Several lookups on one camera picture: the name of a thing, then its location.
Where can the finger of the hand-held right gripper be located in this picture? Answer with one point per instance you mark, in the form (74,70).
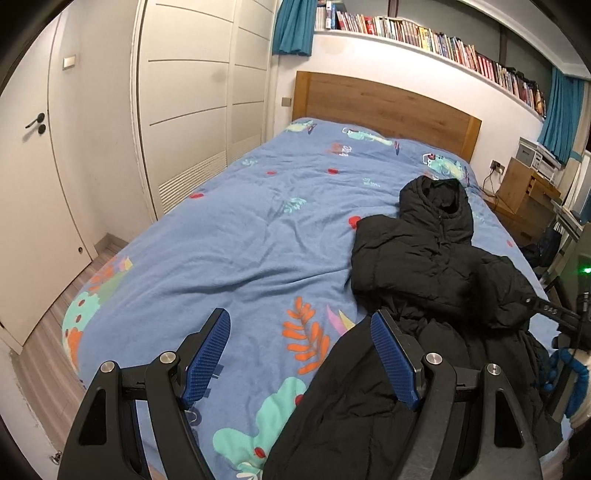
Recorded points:
(551,310)

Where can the brass wall switch plate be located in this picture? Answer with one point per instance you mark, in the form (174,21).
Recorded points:
(286,101)

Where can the grey electronic keyboard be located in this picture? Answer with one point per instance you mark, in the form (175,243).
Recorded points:
(570,217)

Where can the white light switch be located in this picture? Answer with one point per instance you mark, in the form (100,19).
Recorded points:
(69,61)

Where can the short teal curtain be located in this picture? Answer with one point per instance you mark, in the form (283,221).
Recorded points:
(293,25)

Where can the metal door stop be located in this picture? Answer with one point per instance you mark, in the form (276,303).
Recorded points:
(56,458)

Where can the row of books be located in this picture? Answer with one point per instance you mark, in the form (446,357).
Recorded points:
(438,44)

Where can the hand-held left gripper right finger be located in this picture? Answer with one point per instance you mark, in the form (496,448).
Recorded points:
(392,360)

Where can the long teal curtain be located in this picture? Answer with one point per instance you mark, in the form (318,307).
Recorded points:
(561,115)

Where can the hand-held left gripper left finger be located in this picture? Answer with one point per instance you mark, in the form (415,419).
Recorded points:
(207,355)

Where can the white door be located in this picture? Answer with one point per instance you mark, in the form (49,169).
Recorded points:
(37,194)

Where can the wooden nightstand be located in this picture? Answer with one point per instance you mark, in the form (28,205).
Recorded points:
(517,184)

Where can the person's right hand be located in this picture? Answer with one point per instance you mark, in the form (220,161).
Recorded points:
(575,374)

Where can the grey printer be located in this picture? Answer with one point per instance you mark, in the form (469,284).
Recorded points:
(526,152)

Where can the blue printed bedspread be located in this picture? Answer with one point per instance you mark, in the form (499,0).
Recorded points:
(221,230)

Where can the wooden headboard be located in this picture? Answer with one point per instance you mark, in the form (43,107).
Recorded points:
(369,99)

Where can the white wall shelf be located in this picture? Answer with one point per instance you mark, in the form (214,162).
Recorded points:
(415,49)

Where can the black puffer jacket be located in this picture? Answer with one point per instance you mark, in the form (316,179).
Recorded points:
(429,267)

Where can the white wardrobe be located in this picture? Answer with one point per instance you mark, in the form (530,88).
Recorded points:
(184,92)

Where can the wall power outlet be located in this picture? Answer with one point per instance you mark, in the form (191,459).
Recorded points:
(497,166)

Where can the dark bag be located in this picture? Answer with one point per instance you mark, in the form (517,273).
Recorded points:
(540,247)

